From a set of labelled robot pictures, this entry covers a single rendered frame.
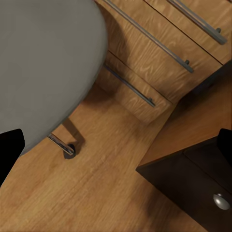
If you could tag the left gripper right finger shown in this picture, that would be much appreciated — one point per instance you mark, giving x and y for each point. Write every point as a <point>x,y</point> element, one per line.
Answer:
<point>224,143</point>

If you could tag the cabinet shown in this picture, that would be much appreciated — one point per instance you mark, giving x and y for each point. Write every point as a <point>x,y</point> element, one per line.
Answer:
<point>184,162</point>
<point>159,50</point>

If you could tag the swivel chair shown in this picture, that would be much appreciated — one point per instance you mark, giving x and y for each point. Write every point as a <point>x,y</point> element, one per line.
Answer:
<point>51,53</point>

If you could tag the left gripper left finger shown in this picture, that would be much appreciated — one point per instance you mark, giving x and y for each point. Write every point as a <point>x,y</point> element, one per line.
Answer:
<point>12,144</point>

